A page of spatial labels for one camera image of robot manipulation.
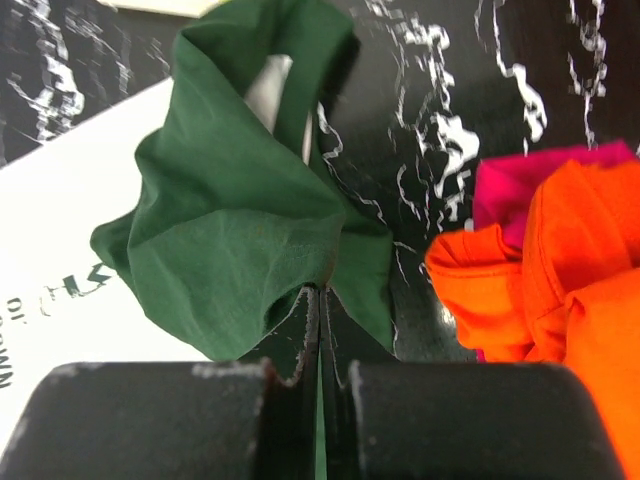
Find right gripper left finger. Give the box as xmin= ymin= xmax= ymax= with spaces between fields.
xmin=241 ymin=286 xmax=320 ymax=479

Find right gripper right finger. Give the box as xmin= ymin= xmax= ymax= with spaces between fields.
xmin=320 ymin=288 xmax=398 ymax=479

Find white and green t-shirt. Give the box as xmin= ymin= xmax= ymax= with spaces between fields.
xmin=0 ymin=0 xmax=396 ymax=394

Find magenta folded t-shirt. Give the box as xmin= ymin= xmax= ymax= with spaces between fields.
xmin=472 ymin=139 xmax=640 ymax=364

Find orange folded t-shirt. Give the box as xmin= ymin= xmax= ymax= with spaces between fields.
xmin=425 ymin=160 xmax=639 ymax=479

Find green paperback book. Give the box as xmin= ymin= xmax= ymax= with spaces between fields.
xmin=98 ymin=0 xmax=223 ymax=18

